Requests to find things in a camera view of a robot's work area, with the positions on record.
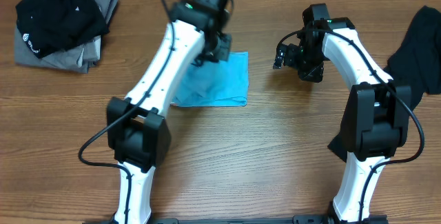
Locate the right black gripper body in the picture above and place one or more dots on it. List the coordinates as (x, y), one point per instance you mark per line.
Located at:
(287, 56)

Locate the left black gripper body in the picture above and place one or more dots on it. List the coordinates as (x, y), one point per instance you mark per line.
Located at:
(216, 49)

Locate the light blue t-shirt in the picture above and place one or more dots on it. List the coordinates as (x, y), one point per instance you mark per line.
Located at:
(222, 84)

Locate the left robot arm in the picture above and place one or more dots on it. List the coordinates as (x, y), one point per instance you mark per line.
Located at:
(138, 132)

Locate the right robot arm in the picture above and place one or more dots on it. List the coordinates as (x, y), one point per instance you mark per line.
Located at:
(351, 204)

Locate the black garment on right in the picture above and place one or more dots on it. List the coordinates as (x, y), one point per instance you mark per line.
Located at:
(420, 55)

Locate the black folded shirt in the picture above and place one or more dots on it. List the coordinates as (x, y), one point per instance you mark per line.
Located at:
(49, 26)

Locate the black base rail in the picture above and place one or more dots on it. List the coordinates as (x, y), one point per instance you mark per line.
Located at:
(227, 221)

